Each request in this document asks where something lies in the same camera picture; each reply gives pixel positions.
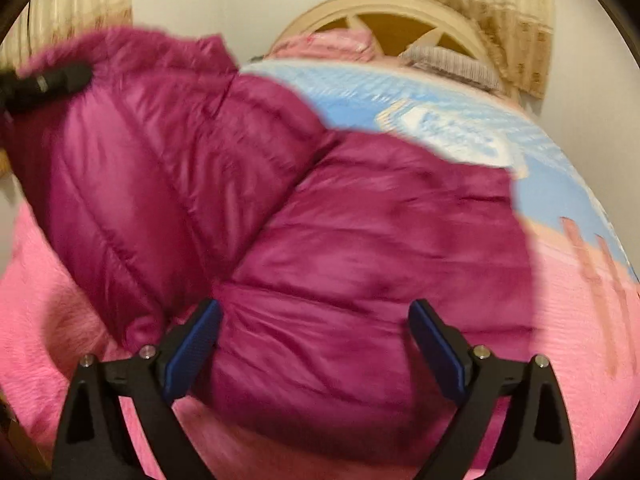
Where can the magenta puffer jacket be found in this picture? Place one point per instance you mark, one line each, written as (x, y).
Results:
(173, 177)

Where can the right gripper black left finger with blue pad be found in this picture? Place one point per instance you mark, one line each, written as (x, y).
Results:
(93, 441)

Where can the cream wooden headboard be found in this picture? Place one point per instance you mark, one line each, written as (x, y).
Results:
(394, 25)

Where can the beige patterned curtain left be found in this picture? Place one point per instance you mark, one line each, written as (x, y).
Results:
(43, 23)

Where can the blue jeans print bedspread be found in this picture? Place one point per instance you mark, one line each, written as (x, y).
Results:
(586, 317)

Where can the folded pink blanket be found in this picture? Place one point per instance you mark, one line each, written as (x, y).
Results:
(334, 45)

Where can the striped grey pillow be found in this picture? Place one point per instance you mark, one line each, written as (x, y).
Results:
(453, 65)

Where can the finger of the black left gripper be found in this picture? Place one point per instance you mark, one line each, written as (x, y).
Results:
(21, 94)

